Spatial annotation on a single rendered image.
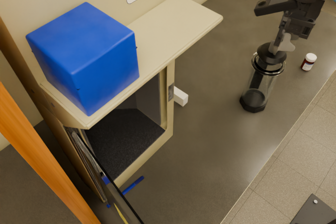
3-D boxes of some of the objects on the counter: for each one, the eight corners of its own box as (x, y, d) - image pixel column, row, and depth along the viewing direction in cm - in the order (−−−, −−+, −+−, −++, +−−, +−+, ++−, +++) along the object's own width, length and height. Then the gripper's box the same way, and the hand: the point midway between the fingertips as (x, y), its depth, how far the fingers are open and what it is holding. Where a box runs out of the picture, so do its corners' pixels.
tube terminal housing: (55, 153, 99) (-129, -115, 38) (125, 97, 114) (74, -163, 52) (103, 203, 89) (-41, -52, 28) (173, 134, 104) (181, -133, 42)
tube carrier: (244, 85, 116) (257, 45, 98) (271, 95, 113) (289, 55, 96) (235, 105, 110) (247, 66, 93) (263, 116, 107) (281, 77, 90)
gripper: (323, 7, 69) (292, 69, 86) (330, -16, 74) (300, 46, 91) (286, -3, 71) (264, 60, 88) (296, -24, 77) (273, 38, 94)
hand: (274, 47), depth 89 cm, fingers closed on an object, 3 cm apart
